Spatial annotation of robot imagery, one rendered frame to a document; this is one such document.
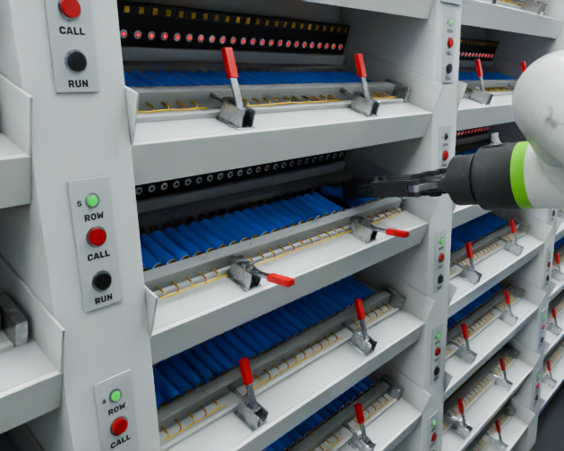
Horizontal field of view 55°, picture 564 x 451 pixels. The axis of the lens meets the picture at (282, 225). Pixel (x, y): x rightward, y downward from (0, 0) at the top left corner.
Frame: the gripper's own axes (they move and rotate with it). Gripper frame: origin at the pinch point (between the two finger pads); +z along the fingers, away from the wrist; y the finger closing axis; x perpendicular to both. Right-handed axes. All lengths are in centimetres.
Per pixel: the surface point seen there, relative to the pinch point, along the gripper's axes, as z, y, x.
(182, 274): -0.3, 39.8, 4.3
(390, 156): 1.9, -12.7, -4.3
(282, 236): -0.4, 22.1, 3.6
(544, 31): -9, -72, -27
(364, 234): -3.3, 6.3, 6.8
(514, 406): 12, -82, 81
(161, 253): 3.6, 39.5, 1.9
